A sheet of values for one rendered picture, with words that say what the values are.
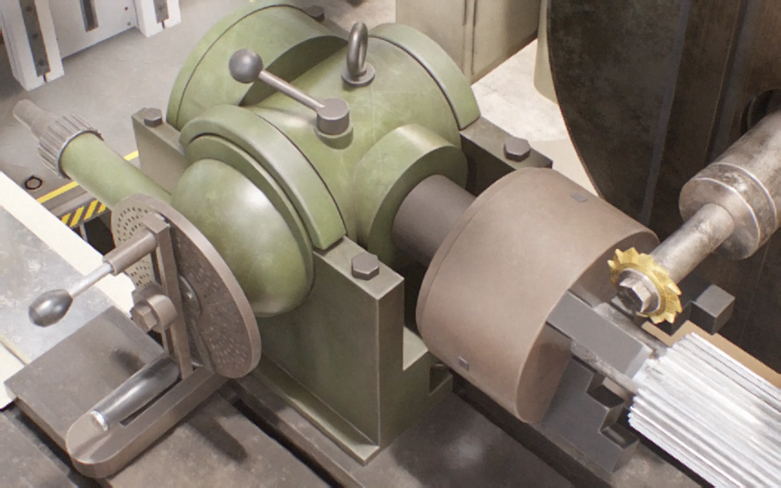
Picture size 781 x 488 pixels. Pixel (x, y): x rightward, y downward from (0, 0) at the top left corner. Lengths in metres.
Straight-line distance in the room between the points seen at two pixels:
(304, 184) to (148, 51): 1.67
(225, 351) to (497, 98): 1.99
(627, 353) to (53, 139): 0.59
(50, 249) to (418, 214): 0.80
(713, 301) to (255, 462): 0.45
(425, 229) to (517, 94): 1.98
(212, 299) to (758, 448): 0.46
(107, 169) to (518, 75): 2.00
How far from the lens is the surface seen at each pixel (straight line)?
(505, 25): 1.53
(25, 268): 1.91
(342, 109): 1.22
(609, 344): 1.09
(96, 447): 1.36
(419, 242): 1.23
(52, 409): 1.43
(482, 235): 1.14
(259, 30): 1.32
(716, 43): 1.24
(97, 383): 1.43
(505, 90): 3.20
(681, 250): 1.13
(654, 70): 1.32
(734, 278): 1.39
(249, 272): 1.22
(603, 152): 1.42
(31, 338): 1.83
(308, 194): 1.19
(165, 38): 2.86
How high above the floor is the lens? 2.13
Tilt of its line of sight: 48 degrees down
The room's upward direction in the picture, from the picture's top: straight up
